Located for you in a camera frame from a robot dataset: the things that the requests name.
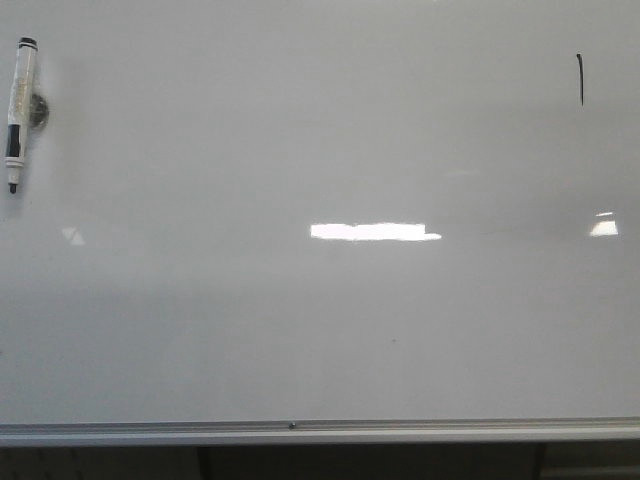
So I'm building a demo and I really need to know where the white black dry-erase marker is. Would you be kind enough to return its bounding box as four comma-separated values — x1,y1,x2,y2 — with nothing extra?
5,37,38,194

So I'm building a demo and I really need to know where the large white whiteboard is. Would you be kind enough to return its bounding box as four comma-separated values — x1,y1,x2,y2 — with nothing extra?
1,1,639,447

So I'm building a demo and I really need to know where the round grey magnet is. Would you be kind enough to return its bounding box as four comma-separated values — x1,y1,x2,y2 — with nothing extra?
29,93,49,129

